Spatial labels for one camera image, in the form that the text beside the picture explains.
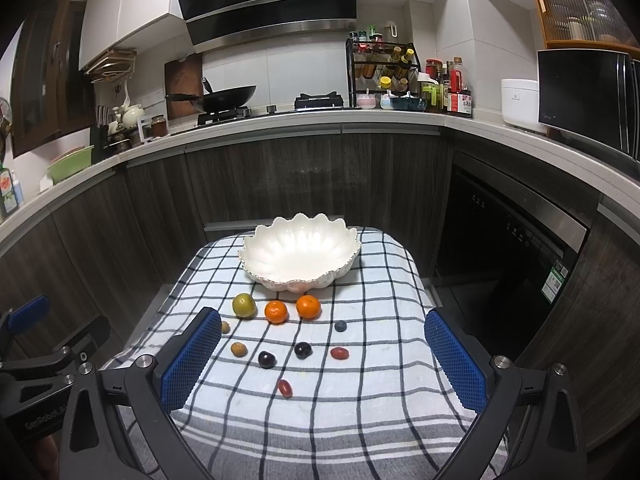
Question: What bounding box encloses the red grape tomato front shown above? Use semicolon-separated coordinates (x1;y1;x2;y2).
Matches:
278;379;293;399

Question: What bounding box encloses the red grape tomato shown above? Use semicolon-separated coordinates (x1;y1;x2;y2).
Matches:
278;379;293;399
330;347;349;360

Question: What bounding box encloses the orange mandarin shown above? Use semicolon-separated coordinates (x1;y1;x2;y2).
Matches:
264;300;288;324
296;295;321;320

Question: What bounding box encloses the blueberry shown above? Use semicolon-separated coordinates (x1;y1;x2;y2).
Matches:
334;320;347;333

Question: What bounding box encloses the green apple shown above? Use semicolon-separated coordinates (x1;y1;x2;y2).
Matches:
232;292;257;318

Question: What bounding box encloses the checkered white cloth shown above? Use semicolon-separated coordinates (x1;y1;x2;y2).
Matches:
112;228;475;479

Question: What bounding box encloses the white teapot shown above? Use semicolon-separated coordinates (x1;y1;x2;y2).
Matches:
120;80;144;129

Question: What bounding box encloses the white scalloped ceramic bowl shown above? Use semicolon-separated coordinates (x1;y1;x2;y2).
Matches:
238;212;361;294

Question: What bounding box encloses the black wok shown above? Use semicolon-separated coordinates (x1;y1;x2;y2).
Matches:
166;77;256;114

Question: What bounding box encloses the wooden cutting board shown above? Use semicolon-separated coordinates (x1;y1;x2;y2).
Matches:
165;53;203;120

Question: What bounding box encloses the white rice cooker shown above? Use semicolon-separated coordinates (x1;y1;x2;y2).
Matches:
501;78;547;134

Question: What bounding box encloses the gas stove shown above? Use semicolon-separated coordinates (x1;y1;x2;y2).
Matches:
196;91;345;127

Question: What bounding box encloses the red label sauce bottle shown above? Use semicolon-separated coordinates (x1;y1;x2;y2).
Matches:
447;56;473;118

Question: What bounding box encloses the black microwave oven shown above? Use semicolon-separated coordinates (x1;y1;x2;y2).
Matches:
537;49;639;159

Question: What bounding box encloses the black spice rack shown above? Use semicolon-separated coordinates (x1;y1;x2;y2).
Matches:
345;37;421;108

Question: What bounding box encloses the wooden glass cabinet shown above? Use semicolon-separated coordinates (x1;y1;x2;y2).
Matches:
535;0;639;60

